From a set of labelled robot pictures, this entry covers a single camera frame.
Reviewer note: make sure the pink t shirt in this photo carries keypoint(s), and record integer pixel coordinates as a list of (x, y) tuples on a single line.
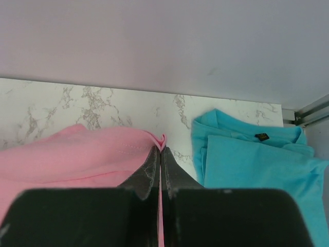
[(77, 158)]

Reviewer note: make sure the right frame post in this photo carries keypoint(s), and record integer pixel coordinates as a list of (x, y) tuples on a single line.
[(312, 114)]

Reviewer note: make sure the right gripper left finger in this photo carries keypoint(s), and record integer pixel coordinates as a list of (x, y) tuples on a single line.
[(126, 215)]

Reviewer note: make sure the folded teal t shirt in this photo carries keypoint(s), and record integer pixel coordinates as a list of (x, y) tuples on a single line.
[(229, 153)]

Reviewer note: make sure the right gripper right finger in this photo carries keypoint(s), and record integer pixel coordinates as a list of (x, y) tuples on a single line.
[(196, 216)]

